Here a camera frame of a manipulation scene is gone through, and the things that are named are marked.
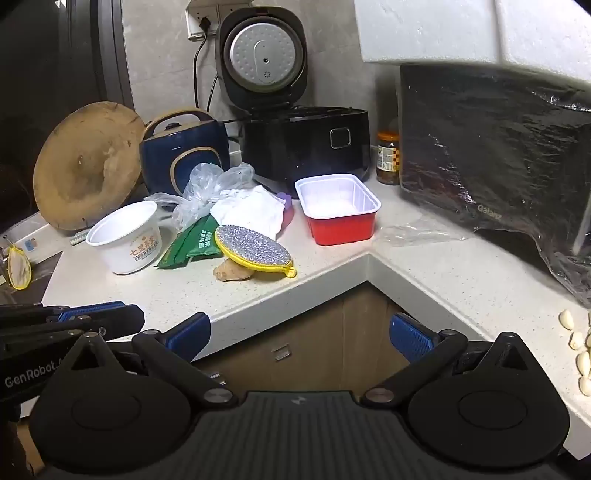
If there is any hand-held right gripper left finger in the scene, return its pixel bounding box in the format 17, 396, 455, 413
60, 313, 238, 408

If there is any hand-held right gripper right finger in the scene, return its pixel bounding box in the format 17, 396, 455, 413
361, 313, 543, 408

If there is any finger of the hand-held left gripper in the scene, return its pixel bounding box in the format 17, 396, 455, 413
0, 301, 126, 326
0, 305, 145, 344

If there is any green packet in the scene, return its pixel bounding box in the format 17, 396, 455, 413
184, 213, 222, 263
156, 228, 195, 269

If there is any white plastic bag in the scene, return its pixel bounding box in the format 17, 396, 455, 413
210, 185, 286, 241

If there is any stainless steel sink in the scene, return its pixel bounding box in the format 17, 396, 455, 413
0, 251, 63, 305

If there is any white paper bowl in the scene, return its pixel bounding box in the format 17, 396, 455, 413
85, 200, 163, 276

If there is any ginger piece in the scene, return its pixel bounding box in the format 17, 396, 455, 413
213, 259, 259, 281

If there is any yellow mesh strainer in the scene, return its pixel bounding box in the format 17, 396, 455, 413
2, 235, 33, 291

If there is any wooden cabinet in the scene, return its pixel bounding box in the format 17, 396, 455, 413
194, 281, 416, 398

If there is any clear plastic film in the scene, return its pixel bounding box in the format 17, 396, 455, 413
373, 220, 472, 247

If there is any glittery yellow-edged scouring pad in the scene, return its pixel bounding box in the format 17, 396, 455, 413
213, 224, 297, 278

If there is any red plastic food tray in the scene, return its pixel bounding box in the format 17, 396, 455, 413
294, 173, 382, 246

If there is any round wooden cutting board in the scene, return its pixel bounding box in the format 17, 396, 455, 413
33, 102, 147, 232

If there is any clear plastic bag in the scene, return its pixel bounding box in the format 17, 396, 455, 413
144, 162, 257, 232

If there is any purple plastic wrapper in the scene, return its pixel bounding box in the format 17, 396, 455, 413
277, 191, 295, 229

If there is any pile of garlic cloves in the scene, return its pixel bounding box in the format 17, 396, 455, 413
558, 308, 591, 397

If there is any glass sauce jar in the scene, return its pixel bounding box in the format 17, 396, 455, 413
376, 130, 402, 186

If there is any blue electric cooker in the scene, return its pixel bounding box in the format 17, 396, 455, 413
139, 108, 232, 197

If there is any black shiny plastic bag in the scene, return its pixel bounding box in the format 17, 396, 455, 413
398, 62, 591, 308

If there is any black rice cooker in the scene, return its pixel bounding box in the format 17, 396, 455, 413
217, 6, 372, 195

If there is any white foam box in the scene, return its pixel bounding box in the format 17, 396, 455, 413
353, 0, 591, 90

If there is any black power cable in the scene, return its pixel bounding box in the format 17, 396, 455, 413
207, 76, 245, 124
193, 16, 214, 112

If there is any white wall socket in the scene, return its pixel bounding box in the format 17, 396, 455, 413
185, 0, 222, 40

